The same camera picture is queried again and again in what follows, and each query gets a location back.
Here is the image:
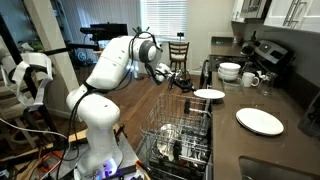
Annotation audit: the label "white robot base table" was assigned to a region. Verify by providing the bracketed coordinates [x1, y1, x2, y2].
[59, 135, 150, 180]

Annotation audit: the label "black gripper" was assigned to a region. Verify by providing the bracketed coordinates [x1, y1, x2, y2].
[168, 76, 195, 93]

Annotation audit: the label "wooden chair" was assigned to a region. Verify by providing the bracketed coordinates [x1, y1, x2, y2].
[169, 42, 189, 75]

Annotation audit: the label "wire dishwasher rack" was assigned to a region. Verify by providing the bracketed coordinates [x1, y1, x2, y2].
[141, 94, 213, 180]

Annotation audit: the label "black camera on stand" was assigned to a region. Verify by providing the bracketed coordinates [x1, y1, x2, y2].
[80, 23, 128, 41]

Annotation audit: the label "stack of white bowls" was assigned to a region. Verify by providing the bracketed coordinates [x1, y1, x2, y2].
[218, 62, 241, 81]

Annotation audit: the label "white upper cabinets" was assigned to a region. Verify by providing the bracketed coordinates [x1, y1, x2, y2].
[231, 0, 320, 33]

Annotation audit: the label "stainless steel stove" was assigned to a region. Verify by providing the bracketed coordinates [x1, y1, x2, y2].
[205, 40, 294, 87]

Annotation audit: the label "white mug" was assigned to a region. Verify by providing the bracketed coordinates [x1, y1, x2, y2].
[242, 72, 260, 87]

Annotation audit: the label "kitchen sink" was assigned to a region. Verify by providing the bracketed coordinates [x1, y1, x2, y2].
[238, 156, 320, 180]

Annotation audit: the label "white top plate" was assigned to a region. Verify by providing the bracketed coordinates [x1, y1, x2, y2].
[194, 89, 225, 99]

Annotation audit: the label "clear glass jar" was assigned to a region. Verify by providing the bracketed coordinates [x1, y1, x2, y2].
[257, 72, 277, 96]

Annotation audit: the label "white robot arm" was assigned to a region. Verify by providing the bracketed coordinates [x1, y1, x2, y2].
[66, 32, 193, 180]

